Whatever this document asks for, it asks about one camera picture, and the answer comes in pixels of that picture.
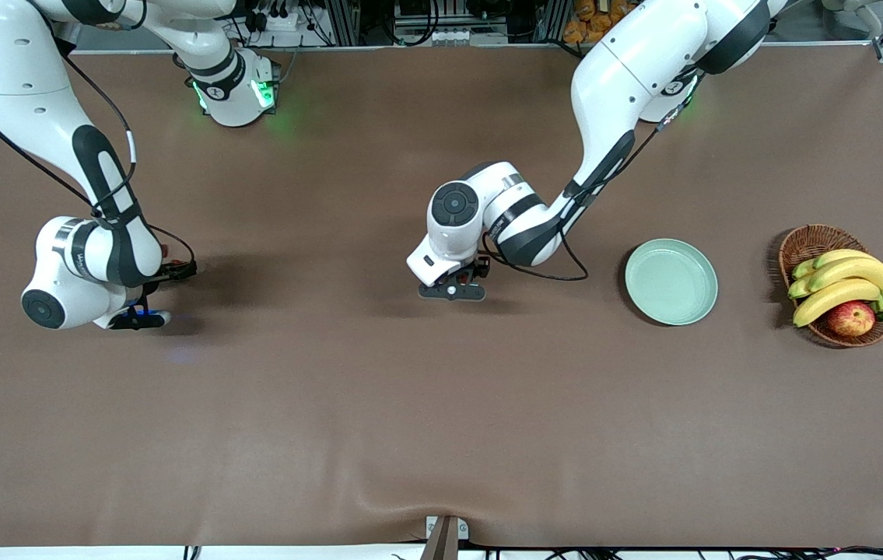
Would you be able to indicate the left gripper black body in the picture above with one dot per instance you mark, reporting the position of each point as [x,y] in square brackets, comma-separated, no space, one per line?
[478,269]

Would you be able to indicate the large yellow banana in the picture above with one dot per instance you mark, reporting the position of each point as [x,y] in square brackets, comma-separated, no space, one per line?
[838,294]
[857,271]
[838,255]

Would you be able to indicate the white power strip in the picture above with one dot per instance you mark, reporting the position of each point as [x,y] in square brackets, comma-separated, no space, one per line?
[285,19]

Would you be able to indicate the aluminium frame post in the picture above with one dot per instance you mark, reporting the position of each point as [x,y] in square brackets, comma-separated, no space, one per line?
[341,23]

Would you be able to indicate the brown wicker basket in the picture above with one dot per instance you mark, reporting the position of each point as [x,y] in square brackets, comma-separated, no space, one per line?
[811,241]

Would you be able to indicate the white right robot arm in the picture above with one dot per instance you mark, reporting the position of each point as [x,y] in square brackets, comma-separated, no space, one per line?
[13,62]

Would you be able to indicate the brown table mat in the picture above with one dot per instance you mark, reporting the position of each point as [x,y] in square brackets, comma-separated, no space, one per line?
[441,389]

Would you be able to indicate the metal table bracket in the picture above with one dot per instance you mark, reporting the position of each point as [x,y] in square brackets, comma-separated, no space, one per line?
[463,530]

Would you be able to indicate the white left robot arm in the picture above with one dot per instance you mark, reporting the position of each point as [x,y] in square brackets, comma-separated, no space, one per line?
[628,70]

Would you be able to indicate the small green-tipped banana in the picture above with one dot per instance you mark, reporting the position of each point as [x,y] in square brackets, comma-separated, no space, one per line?
[799,288]
[803,269]

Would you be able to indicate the white electrical device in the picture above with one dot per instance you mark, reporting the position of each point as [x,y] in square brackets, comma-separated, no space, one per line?
[449,36]

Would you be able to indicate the red yellow apple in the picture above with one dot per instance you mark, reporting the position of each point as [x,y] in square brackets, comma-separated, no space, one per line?
[849,319]

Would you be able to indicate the orange snack bag pile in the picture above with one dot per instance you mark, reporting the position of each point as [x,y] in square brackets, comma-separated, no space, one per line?
[589,19]

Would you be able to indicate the pale green round plate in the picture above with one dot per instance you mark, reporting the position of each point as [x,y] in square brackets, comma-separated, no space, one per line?
[671,284]

